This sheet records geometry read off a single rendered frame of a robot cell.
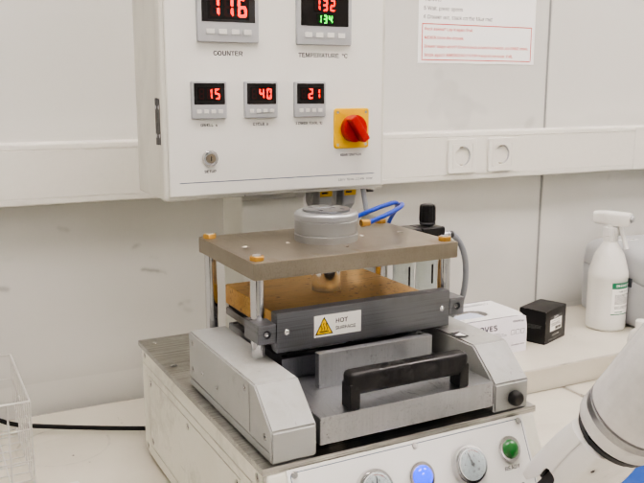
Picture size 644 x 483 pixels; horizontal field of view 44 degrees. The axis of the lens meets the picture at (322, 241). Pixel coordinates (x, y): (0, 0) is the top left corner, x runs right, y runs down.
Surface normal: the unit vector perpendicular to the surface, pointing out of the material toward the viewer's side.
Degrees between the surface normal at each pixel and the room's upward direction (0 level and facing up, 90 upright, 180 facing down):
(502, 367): 41
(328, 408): 0
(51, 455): 0
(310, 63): 90
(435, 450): 65
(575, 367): 90
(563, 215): 90
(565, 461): 86
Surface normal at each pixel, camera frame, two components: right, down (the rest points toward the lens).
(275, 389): 0.30, -0.64
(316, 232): -0.25, 0.18
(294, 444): 0.47, 0.17
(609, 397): -0.94, -0.04
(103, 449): 0.00, -0.98
